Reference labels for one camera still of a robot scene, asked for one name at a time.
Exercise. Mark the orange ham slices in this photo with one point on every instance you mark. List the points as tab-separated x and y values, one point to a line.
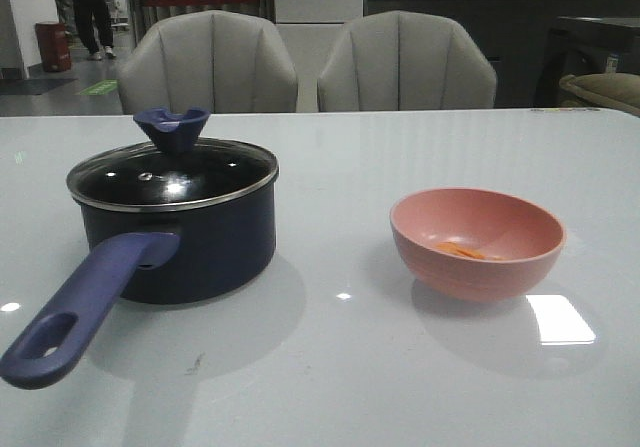
456	249

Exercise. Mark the dark blue saucepan purple handle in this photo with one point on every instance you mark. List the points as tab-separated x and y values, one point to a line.
158	258

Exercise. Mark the glass lid blue knob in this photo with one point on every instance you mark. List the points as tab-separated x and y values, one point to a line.
176	169

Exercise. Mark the pink bowl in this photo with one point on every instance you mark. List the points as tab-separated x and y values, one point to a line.
529	238

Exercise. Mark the right grey upholstered chair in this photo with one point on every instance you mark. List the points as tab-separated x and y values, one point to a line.
405	61

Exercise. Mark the grey upholstered chair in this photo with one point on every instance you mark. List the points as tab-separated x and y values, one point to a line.
405	61
222	61

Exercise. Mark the left grey upholstered chair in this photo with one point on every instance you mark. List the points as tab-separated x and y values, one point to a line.
222	61

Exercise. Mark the white refrigerator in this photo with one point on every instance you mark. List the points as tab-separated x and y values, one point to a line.
308	28

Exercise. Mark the red barrier belt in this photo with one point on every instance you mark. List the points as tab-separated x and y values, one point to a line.
184	3

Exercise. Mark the dark grey kitchen counter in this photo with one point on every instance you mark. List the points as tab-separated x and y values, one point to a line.
512	34

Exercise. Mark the person in grey shirt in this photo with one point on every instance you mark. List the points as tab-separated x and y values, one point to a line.
93	26

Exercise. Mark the red trash bin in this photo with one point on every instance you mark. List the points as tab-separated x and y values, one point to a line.
53	46

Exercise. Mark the olive cushion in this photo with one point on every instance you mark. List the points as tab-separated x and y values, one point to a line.
616	91

